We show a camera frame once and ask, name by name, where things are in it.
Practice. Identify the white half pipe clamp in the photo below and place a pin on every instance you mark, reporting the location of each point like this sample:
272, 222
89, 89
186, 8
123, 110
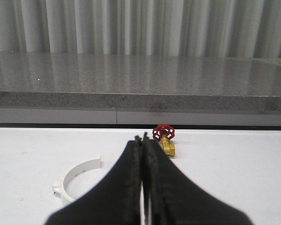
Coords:
59, 186

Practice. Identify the grey stone countertop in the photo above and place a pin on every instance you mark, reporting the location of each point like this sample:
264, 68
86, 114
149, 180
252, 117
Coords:
68, 80

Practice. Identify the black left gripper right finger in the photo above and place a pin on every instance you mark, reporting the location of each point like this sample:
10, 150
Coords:
173, 199

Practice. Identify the brass valve red handwheel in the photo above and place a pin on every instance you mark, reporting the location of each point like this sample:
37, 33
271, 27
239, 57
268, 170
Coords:
163, 134

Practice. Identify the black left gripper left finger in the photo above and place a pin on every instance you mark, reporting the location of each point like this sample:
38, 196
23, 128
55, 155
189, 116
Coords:
115, 200

